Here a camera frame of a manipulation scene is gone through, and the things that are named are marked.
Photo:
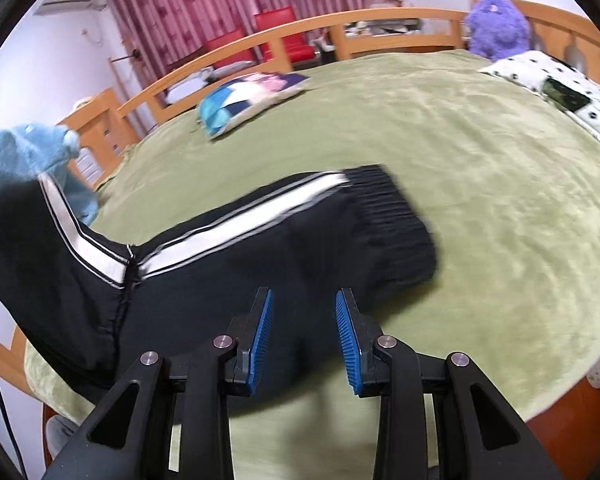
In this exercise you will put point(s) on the wooden bedside cabinet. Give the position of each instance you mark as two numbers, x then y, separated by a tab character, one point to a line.
100	130

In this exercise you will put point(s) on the wooden bed frame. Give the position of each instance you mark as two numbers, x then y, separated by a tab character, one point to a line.
379	16

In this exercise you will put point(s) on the pile of papers and boxes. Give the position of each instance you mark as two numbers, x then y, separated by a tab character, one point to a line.
384	22

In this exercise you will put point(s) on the maroon striped curtain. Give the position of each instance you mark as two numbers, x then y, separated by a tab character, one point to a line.
205	0

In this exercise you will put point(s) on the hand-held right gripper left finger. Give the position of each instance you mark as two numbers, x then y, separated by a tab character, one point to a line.
259	345

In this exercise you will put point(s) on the dark green pouch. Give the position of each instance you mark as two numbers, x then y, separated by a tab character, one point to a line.
564	94

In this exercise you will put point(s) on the geometric pattern cushion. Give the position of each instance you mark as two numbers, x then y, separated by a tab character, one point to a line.
245	100

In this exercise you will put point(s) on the green fleece blanket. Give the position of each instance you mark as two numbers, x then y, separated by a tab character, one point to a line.
479	235

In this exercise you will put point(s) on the red chair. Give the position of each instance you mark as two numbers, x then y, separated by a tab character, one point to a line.
230	47
282	27

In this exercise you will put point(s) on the blue plush blanket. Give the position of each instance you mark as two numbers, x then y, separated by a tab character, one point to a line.
25	150

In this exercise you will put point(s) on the wooden coat rack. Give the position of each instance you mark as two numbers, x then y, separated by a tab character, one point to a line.
125	85

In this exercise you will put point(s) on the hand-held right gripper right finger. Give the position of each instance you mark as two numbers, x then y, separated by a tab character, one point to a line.
349	345

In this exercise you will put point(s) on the white flower print pillow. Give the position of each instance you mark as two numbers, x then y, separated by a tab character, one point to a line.
524	72

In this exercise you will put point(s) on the purple plush toy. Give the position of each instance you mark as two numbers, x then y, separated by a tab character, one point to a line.
497	25

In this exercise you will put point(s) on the black white striped pants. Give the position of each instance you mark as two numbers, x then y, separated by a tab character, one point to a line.
205	310

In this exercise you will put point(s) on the white air conditioner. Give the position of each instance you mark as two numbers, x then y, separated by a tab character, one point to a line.
67	6

